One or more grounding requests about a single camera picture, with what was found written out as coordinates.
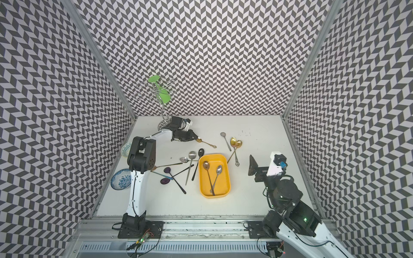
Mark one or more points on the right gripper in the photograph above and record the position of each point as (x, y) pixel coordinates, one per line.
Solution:
(262, 171)

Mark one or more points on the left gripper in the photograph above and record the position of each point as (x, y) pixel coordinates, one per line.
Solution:
(190, 138)

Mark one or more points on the ornate gold spoon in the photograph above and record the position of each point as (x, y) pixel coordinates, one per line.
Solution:
(199, 140)

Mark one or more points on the yellow plastic storage box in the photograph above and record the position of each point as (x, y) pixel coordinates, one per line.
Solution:
(223, 184)

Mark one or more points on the large silver spoon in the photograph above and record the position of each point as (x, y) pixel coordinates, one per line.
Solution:
(206, 166)

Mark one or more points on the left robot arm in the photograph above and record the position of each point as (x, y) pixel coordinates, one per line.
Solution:
(141, 160)

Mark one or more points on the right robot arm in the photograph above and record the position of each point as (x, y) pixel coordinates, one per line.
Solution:
(289, 218)

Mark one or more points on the gold round spoon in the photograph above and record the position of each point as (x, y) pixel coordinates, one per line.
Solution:
(236, 144)

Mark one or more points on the small silver spoon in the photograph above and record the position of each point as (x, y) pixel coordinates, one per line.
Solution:
(224, 135)

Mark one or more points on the purple spoon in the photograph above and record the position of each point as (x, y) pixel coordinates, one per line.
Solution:
(165, 181)

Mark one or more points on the silver teaspoon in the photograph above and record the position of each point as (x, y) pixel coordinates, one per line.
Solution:
(192, 156)

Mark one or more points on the green plastic cup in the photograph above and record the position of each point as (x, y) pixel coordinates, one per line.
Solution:
(161, 92)

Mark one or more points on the chrome cup holder stand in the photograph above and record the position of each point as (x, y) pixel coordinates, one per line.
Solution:
(147, 90)

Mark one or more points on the yellow blue patterned bowl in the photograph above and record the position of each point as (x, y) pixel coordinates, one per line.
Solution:
(126, 149)

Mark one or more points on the blue patterned plate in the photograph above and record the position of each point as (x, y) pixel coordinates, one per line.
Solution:
(121, 180)

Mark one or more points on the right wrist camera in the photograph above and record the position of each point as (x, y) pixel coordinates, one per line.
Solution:
(278, 164)

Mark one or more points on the copper handled spoon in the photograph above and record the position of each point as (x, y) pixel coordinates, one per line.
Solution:
(182, 161)

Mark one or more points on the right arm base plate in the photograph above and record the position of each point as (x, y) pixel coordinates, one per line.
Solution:
(258, 229)

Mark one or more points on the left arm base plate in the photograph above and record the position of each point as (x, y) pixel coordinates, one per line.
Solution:
(129, 231)

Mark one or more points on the aluminium front rail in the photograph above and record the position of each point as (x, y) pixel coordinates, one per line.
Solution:
(176, 228)

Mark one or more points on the aluminium corner post left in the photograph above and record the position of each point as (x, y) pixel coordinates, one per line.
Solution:
(91, 43)

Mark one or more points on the aluminium corner post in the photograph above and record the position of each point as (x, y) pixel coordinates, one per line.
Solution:
(327, 24)
(91, 43)

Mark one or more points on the aluminium corner post right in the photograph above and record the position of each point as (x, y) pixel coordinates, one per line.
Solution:
(327, 24)

